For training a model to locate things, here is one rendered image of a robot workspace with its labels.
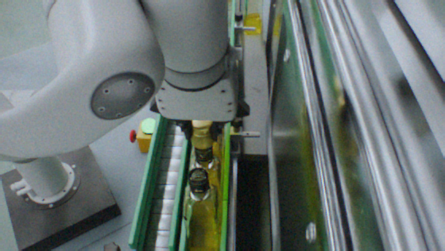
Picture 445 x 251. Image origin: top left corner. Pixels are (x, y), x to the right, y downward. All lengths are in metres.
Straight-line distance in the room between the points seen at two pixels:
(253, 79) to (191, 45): 0.77
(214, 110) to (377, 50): 0.21
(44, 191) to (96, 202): 0.13
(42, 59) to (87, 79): 1.32
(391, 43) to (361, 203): 0.11
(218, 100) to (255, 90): 0.63
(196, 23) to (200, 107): 0.15
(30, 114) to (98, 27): 0.07
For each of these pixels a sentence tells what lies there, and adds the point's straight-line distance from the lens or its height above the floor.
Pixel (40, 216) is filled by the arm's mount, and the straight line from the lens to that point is 0.95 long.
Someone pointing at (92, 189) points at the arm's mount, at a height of 0.81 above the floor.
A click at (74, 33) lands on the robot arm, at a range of 0.24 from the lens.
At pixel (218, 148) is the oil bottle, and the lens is 0.61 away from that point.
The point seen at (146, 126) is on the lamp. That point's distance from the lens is 0.97.
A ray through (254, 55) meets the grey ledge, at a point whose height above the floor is 0.88.
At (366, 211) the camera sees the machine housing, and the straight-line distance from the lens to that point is 0.22.
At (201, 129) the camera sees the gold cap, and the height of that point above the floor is 1.19.
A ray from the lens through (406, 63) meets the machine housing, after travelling 0.24.
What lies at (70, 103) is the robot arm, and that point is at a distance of 0.24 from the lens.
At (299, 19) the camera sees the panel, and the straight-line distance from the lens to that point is 0.48.
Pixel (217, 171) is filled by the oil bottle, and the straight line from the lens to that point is 0.57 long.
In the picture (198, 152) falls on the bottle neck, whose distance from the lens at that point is 0.54.
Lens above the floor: 1.56
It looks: 48 degrees down
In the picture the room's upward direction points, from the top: straight up
